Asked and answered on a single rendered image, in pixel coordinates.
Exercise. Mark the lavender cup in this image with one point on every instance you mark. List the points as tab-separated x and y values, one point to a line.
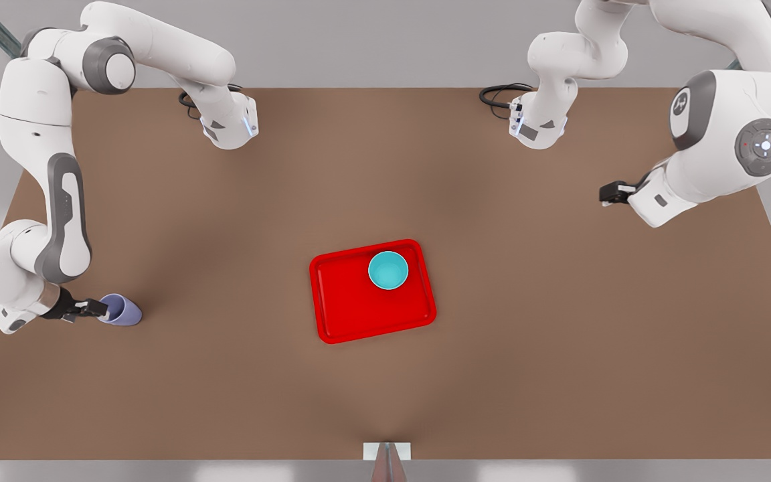
124	312

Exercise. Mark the teal bowl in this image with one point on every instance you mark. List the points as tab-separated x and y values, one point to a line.
388	271

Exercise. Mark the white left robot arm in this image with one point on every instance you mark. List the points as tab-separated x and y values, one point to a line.
727	114

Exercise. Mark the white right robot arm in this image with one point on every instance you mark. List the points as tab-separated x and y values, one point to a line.
31	114

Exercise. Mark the red tray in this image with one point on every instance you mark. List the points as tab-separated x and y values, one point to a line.
359	308

